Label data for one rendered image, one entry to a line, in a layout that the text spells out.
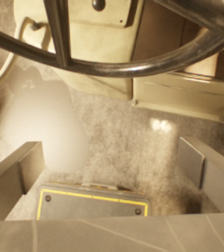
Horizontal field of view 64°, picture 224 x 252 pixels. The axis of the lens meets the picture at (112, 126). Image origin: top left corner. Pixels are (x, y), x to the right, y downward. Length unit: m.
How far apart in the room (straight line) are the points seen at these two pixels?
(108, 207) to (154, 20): 1.03
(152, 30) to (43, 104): 1.08
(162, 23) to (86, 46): 0.39
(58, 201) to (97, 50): 0.90
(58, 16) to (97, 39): 0.76
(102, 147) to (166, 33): 0.90
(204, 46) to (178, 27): 0.81
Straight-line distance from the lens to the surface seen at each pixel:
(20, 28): 1.06
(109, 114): 1.47
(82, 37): 1.04
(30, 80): 1.79
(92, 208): 1.18
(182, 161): 0.17
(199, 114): 1.48
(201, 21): 0.19
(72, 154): 1.50
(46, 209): 1.27
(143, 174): 1.43
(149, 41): 0.97
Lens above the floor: 1.42
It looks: 79 degrees down
